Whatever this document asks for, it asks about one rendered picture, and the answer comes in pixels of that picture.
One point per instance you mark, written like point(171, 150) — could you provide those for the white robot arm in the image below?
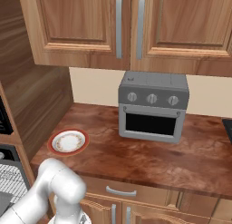
point(45, 188)

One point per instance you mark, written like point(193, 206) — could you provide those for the grey toaster oven knob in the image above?
point(173, 100)
point(132, 96)
point(152, 98)

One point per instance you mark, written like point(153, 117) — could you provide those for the toaster oven glass door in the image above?
point(151, 124)

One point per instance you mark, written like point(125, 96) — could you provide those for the grey toaster oven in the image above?
point(154, 82)

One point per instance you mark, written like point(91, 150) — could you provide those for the black built-in oven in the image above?
point(9, 155)

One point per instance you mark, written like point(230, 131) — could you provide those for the grey oven door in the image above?
point(4, 202)

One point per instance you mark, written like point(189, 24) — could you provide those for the white plate with red rim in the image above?
point(68, 142)

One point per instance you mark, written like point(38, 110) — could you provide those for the tall wooden cabinet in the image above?
point(36, 91)

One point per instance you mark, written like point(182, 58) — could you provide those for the wooden drawer front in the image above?
point(151, 188)

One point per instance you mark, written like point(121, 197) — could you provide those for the wooden base cupboard door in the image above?
point(99, 211)
point(163, 216)

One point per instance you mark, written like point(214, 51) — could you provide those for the black built-in microwave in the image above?
point(4, 118)

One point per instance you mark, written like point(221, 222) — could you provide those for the black hob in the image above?
point(228, 126)

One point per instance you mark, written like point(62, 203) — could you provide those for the wooden wall cupboard door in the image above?
point(75, 19)
point(187, 22)

